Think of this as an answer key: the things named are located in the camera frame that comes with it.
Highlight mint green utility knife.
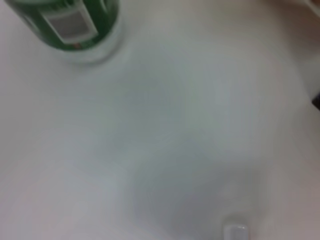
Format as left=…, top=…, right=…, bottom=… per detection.
left=223, top=221, right=250, bottom=240

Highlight clear water bottle green label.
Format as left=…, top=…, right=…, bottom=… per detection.
left=4, top=0, right=124, bottom=66

